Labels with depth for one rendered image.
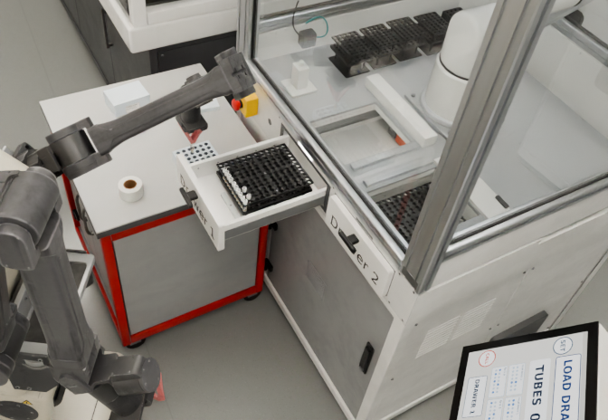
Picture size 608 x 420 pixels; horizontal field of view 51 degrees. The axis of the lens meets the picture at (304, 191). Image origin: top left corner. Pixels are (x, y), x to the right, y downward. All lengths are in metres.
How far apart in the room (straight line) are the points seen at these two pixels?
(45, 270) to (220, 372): 1.64
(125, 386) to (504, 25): 0.86
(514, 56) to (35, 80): 2.94
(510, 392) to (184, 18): 1.68
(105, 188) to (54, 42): 2.05
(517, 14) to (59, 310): 0.82
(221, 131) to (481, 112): 1.15
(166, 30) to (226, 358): 1.23
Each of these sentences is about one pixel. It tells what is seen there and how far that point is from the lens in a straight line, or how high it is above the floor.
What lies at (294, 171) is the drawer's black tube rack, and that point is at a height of 0.87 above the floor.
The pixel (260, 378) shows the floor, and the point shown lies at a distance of 2.47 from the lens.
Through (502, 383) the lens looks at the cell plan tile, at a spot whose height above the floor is 1.05.
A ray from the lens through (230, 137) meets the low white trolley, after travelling 2.14.
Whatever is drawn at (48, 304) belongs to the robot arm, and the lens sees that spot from 0.96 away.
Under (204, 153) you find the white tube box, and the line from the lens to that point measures 2.04.
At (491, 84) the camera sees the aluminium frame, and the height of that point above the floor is 1.56.
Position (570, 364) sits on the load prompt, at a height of 1.16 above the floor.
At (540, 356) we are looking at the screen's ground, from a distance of 1.39.
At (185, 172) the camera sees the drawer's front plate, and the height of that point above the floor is 0.92.
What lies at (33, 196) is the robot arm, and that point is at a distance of 0.82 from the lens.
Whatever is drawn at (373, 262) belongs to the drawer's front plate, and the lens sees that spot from 1.67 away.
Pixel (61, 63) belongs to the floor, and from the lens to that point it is 3.79.
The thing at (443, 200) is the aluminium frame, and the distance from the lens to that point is 1.36.
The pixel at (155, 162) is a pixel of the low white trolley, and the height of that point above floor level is 0.76.
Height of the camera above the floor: 2.21
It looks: 47 degrees down
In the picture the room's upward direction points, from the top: 9 degrees clockwise
